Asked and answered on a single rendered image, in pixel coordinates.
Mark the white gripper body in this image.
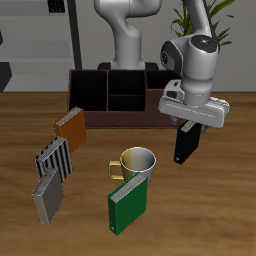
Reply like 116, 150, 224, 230
157, 94, 231, 130

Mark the dark brown desk caddy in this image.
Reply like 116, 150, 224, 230
67, 68, 188, 130

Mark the green book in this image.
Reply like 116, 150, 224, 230
106, 172, 149, 237

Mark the orange book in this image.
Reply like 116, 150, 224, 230
52, 106, 89, 155

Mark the black and white striped book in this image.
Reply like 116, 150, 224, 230
34, 135, 74, 183

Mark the grey book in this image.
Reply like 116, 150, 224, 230
31, 166, 65, 226

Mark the yellow and white mug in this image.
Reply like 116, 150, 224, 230
107, 146, 157, 188

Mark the green pot plant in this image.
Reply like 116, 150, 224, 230
170, 0, 237, 48

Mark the flat black base plate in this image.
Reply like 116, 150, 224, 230
97, 61, 161, 71

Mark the black upright post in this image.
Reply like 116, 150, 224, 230
66, 0, 83, 71

